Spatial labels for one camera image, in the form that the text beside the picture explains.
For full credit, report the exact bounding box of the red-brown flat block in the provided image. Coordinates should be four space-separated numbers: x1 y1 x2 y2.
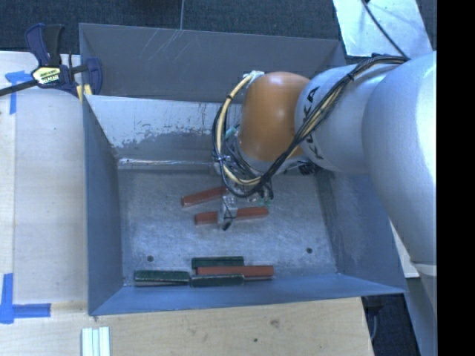
195 265 275 282
180 185 229 208
194 206 270 227

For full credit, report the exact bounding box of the dark green flat block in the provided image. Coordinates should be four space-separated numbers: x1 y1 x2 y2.
189 274 246 289
133 269 191 288
191 256 246 270

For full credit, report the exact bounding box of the grey metal bin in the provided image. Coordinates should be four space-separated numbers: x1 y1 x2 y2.
78 22 410 317

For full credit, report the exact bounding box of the pale wood flat board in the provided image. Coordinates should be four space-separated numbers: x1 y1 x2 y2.
13 85 90 306

